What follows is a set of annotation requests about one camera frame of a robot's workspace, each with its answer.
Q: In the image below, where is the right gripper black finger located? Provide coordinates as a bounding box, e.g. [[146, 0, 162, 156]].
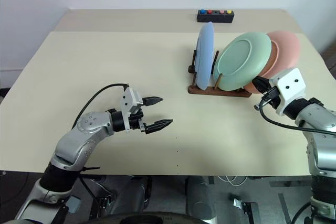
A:
[[252, 76, 271, 94]]

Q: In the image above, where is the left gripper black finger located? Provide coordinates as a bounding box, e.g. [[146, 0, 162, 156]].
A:
[[143, 119, 174, 134], [142, 95, 164, 108]]

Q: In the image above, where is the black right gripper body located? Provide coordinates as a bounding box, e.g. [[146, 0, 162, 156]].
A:
[[261, 86, 280, 109]]

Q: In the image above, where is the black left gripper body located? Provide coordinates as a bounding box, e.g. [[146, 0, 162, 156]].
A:
[[130, 109, 148, 133]]

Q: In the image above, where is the green plate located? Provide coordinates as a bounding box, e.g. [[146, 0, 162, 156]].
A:
[[213, 31, 272, 91]]

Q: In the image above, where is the pink plate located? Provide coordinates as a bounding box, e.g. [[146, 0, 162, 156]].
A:
[[244, 30, 301, 94]]

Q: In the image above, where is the blue plate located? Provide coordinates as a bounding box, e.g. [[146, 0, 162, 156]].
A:
[[196, 22, 215, 90]]

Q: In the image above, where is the wooden dish rack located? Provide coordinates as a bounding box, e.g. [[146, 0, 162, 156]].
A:
[[187, 49, 251, 97]]

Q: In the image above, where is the small dark rounded shape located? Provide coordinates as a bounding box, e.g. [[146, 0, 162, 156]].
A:
[[129, 175, 153, 210]]

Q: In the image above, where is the black button box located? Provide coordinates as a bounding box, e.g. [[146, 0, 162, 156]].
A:
[[197, 9, 234, 24]]

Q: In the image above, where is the large grey rounded shape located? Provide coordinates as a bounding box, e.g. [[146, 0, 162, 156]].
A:
[[185, 176, 217, 221]]

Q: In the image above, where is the dark curved rim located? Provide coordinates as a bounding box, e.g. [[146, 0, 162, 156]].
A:
[[98, 210, 186, 224]]

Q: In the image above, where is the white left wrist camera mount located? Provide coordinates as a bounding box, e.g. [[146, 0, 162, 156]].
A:
[[120, 86, 144, 133]]

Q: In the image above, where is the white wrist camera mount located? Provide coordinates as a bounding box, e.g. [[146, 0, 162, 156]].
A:
[[120, 86, 144, 133], [271, 67, 307, 116]]

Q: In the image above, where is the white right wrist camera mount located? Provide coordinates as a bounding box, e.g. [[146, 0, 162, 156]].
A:
[[271, 67, 307, 116]]

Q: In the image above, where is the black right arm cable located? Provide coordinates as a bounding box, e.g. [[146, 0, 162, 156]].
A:
[[254, 95, 336, 133]]

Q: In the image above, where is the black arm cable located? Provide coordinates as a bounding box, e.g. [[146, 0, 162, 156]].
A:
[[72, 83, 131, 130], [254, 95, 336, 133]]

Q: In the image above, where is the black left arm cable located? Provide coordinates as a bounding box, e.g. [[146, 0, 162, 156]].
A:
[[72, 83, 131, 130]]

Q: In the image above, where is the white cable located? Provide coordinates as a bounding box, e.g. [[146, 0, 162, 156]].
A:
[[217, 176, 245, 187]]

